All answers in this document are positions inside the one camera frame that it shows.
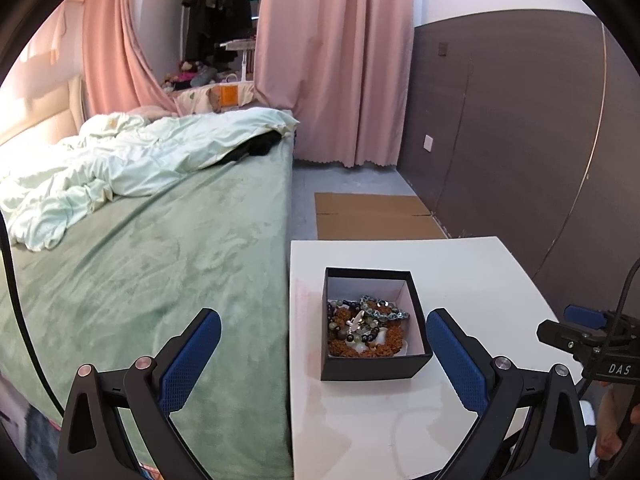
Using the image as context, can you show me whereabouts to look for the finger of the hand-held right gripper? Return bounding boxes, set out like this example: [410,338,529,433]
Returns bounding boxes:
[536,319,608,362]
[564,304,610,330]

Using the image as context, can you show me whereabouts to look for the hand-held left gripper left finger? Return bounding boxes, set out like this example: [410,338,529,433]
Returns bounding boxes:
[57,308,222,480]

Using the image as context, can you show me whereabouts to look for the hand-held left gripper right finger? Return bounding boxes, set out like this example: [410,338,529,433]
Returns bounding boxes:
[426,308,596,480]

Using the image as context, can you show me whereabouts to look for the white stone bracelet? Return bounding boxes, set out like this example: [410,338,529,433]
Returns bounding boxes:
[345,329,409,357]

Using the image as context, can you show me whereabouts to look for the black jewelry box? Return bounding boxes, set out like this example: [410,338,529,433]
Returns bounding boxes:
[320,266,433,382]

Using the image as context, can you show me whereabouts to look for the brown seed bead bracelet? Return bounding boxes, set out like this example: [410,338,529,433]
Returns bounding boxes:
[327,305,407,359]

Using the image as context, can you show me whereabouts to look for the dark bead bracelet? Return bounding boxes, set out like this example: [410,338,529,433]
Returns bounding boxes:
[327,300,352,342]

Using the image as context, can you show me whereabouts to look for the person's right hand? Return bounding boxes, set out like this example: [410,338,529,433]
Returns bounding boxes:
[596,384,640,463]

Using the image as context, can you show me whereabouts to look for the white cloth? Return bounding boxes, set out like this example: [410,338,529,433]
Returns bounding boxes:
[580,399,602,473]

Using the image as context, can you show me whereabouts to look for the bed with green sheet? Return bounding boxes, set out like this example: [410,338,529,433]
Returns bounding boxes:
[0,140,297,480]

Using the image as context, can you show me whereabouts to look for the flattened cardboard box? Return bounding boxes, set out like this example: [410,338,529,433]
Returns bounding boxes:
[314,192,449,242]

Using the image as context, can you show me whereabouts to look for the light green duvet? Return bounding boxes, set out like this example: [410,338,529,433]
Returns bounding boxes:
[0,106,301,252]

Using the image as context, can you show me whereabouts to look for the black cloth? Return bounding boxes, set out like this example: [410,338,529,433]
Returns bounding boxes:
[219,130,284,167]

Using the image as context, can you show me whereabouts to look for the pink pillow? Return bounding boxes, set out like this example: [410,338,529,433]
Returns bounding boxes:
[131,104,175,119]

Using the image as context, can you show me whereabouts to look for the printed cream pillow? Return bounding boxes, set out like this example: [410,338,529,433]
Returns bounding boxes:
[174,82,262,114]

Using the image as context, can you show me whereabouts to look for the pile of stuffed toys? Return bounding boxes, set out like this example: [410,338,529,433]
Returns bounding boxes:
[161,59,220,89]

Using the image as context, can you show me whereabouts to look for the beige bed headboard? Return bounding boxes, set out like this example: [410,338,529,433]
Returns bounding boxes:
[0,74,85,166]

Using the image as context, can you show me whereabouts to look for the pink curtain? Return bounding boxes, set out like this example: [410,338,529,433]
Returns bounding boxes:
[81,0,177,117]
[254,0,417,169]

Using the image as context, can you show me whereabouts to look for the hanging dark clothes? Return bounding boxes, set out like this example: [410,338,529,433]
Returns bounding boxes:
[180,0,253,70]

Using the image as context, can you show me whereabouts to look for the black cable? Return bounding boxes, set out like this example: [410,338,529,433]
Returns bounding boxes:
[616,258,640,322]
[0,217,67,418]

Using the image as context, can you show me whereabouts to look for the grey blue bead bracelet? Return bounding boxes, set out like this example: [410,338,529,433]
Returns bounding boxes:
[358,296,412,322]

